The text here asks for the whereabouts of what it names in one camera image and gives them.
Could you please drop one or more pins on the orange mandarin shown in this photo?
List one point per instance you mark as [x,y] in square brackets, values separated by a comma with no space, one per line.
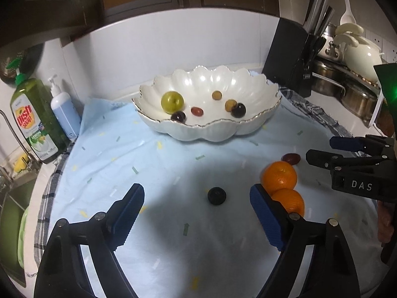
[277,176]
[291,200]

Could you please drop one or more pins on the cream ceramic teapot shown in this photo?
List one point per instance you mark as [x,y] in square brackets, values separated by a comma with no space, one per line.
[360,54]

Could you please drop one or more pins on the larger tan longan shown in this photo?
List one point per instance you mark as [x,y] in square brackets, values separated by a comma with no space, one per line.
[230,104]

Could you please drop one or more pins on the blue white pump bottle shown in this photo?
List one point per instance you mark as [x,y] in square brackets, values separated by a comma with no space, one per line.
[64,110]

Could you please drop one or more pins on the small blueberry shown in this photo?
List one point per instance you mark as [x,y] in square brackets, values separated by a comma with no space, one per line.
[216,196]

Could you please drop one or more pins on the green apple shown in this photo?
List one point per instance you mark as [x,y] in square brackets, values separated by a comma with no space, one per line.
[172,102]

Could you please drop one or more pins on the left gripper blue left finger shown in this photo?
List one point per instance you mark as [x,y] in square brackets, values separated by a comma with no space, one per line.
[122,215]

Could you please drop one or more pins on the black knife block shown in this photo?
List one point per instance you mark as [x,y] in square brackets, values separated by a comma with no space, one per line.
[295,46]

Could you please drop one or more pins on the white rice spoon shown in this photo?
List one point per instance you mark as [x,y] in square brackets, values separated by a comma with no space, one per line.
[347,16]

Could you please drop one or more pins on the dark grape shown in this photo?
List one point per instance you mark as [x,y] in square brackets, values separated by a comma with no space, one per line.
[179,116]

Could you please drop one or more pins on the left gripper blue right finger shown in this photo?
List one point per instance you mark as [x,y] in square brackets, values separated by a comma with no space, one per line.
[272,216]

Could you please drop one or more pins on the green dish soap bottle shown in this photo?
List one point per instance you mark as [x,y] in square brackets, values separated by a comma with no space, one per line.
[30,106]

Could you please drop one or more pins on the dark plum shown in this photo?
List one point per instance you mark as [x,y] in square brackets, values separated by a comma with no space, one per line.
[238,111]

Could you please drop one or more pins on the stainless steel pot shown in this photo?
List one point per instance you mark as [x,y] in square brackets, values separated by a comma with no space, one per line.
[324,80]

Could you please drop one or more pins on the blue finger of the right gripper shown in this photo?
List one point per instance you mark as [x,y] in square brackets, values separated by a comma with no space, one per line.
[329,161]
[369,144]

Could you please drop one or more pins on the white wall outlets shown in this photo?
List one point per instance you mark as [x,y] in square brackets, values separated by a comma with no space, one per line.
[388,50]

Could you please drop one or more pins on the light blue patterned cloth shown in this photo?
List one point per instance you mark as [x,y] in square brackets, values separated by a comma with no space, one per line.
[181,245]

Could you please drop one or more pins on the yellow sponge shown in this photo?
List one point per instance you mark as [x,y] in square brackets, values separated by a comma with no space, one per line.
[21,163]

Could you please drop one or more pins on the black white checkered towel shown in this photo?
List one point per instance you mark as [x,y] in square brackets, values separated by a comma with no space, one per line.
[50,174]

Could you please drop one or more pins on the green plastic basin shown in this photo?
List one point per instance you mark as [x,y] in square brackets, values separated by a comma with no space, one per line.
[21,234]

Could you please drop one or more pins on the small tan longan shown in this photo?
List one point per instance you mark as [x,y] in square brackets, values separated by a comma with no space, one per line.
[216,95]

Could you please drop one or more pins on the white scalloped ceramic bowl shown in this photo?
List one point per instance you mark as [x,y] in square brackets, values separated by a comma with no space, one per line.
[260,97]

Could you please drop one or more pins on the person's right hand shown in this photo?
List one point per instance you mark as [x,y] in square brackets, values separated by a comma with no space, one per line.
[384,222]

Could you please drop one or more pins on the red cherry tomato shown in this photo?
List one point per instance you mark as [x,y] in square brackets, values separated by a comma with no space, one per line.
[196,111]

